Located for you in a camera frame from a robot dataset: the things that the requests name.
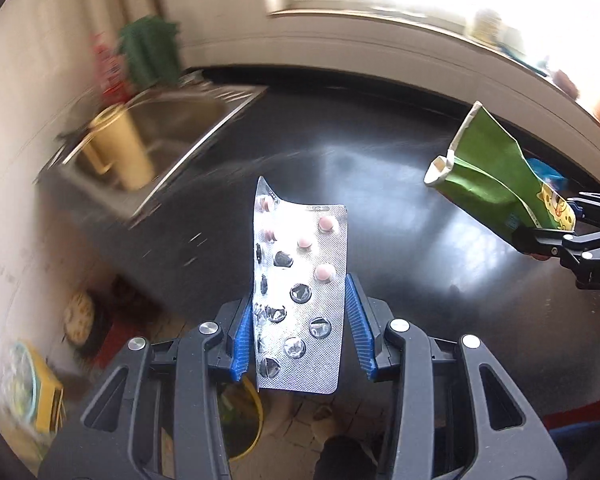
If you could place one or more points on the red patterned packet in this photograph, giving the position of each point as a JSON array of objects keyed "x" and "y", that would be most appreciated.
[{"x": 109, "y": 70}]

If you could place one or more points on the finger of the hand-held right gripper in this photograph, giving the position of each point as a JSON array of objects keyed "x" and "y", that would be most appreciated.
[
  {"x": 545, "y": 242},
  {"x": 597, "y": 207}
]

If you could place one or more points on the glass jar of beans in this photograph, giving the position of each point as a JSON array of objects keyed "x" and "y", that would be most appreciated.
[{"x": 566, "y": 85}]

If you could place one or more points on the red plastic stool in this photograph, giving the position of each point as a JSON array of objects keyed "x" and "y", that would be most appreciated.
[{"x": 120, "y": 345}]

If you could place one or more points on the yellow plastic bucket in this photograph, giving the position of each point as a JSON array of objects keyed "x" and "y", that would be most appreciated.
[{"x": 245, "y": 425}]

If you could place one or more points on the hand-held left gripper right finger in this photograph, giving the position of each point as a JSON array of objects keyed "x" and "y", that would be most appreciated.
[{"x": 360, "y": 330}]

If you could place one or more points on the yellow jug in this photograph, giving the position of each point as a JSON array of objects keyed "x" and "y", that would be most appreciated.
[{"x": 122, "y": 150}]

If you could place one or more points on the patterned plate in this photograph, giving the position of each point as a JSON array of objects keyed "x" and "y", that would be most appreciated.
[{"x": 80, "y": 317}]

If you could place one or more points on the yellow box on floor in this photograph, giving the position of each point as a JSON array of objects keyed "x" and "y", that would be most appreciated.
[{"x": 30, "y": 390}]

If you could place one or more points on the green snack bag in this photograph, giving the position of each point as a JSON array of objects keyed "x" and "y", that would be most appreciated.
[{"x": 480, "y": 170}]

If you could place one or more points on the steel sink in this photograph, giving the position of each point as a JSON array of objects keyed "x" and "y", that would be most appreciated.
[{"x": 180, "y": 115}]

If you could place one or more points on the green cloth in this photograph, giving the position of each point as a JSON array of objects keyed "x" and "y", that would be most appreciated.
[{"x": 147, "y": 52}]

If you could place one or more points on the silver pill blister pack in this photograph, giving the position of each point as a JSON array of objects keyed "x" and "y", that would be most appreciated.
[{"x": 300, "y": 260}]

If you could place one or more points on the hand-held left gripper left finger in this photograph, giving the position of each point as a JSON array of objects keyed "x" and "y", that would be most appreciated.
[{"x": 242, "y": 340}]

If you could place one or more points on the blue plastic wrapper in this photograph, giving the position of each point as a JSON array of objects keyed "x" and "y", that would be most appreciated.
[{"x": 545, "y": 172}]

